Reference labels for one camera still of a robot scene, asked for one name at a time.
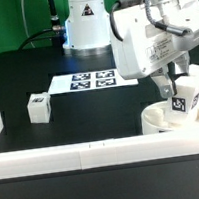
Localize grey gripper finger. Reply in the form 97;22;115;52
174;52;190;76
150;66;175;99

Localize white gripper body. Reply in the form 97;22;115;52
111;0;199;80

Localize white round stool seat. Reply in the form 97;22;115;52
141;101;199;135

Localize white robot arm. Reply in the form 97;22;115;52
63;0;199;98

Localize white fiducial marker sheet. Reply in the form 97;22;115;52
48;68;138;95

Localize white front fence bar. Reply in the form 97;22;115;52
0;129;199;179

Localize black thick cable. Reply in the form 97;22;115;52
12;0;68;51

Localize thin white cable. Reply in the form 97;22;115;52
20;0;36;50

